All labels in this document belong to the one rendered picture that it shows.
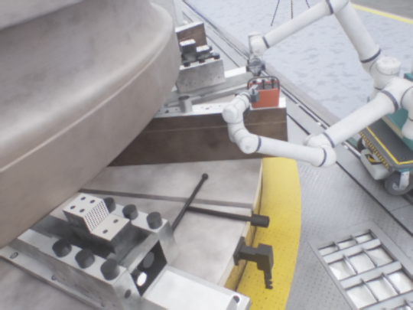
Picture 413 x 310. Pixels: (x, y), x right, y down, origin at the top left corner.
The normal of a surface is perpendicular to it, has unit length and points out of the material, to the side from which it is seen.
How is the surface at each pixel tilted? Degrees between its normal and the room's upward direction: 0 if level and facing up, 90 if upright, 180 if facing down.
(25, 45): 90
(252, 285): 0
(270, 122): 90
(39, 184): 90
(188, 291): 0
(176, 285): 0
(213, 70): 90
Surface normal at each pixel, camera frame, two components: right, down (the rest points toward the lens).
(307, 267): -0.15, -0.82
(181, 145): -0.12, 0.57
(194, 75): 0.26, 0.51
